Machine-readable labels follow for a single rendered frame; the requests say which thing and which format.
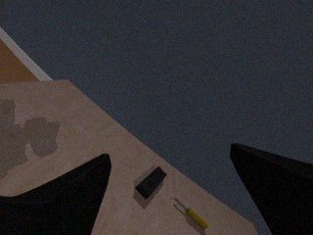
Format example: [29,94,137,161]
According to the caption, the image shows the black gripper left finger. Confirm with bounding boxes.
[0,153,111,235]

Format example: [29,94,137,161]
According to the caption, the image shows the yellow cylinder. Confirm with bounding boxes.
[175,199,208,230]

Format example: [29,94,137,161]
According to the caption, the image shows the black flat bar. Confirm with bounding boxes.
[136,167,167,200]

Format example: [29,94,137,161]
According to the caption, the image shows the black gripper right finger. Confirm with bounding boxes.
[230,142,313,235]

